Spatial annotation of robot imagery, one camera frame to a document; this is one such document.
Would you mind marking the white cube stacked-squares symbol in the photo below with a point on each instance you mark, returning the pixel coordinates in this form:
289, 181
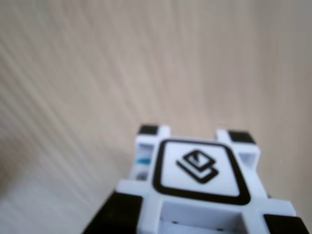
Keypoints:
200, 165

